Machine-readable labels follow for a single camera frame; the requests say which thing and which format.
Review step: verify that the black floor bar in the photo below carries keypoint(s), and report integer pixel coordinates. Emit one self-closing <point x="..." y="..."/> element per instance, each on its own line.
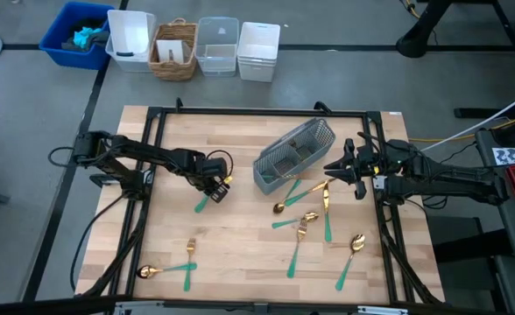
<point x="481" y="112"/>

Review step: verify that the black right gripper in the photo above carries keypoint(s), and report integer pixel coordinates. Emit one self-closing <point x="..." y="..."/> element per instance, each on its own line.
<point x="373" y="166"/>

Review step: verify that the silver metal bracket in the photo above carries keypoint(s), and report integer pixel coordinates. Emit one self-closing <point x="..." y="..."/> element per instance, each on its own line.
<point x="139" y="308"/>
<point x="382" y="310"/>

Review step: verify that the teal cloth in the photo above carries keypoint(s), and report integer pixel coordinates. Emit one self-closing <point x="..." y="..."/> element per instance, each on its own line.
<point x="82" y="38"/>

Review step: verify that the black frame clamp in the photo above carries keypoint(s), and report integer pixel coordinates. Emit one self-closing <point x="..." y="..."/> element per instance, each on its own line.
<point x="323" y="106"/>
<point x="179" y="104"/>

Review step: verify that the dark clothing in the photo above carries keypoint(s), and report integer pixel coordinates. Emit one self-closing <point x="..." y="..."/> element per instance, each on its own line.
<point x="95" y="40"/>

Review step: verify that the blue plastic bin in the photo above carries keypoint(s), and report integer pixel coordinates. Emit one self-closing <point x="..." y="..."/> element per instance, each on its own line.
<point x="65" y="59"/>

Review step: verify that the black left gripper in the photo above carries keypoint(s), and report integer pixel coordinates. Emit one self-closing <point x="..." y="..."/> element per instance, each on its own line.
<point x="197" y="168"/>

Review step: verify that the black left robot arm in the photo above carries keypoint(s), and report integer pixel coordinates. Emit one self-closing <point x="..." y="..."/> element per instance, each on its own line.
<point x="152" y="154"/>

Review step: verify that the white card box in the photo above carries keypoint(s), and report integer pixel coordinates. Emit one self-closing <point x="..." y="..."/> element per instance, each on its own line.
<point x="170" y="49"/>

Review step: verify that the white printed label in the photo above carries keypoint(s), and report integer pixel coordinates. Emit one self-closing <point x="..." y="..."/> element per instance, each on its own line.
<point x="513" y="156"/>

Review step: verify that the black tripod stand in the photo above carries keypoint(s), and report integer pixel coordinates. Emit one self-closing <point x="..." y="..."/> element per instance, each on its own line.
<point x="415" y="44"/>

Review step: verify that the grey mesh cutlery caddy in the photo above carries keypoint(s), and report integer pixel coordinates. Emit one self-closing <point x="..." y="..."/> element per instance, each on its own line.
<point x="323" y="131"/>

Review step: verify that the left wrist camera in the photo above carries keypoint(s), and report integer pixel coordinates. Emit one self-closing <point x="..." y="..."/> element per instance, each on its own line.
<point x="216" y="167"/>

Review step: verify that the wicker basket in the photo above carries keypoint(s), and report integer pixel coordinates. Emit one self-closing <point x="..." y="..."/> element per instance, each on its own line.
<point x="172" y="72"/>

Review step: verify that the black aluminium table frame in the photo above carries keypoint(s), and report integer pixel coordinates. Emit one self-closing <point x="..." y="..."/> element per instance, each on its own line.
<point x="262" y="111"/>

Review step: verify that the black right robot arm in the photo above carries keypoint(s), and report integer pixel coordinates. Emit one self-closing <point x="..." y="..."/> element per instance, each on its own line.
<point x="450" y="177"/>

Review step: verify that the black rig rail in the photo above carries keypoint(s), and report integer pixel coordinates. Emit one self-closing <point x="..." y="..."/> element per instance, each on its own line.
<point x="43" y="304"/>

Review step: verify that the white ribbed plastic bin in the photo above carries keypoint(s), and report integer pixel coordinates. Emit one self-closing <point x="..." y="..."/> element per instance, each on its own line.
<point x="257" y="44"/>

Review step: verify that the clear plastic bin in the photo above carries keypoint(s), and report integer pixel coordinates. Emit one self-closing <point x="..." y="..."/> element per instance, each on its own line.
<point x="217" y="44"/>

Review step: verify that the black furniture frame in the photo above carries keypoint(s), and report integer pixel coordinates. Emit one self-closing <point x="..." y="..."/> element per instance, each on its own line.
<point x="472" y="249"/>

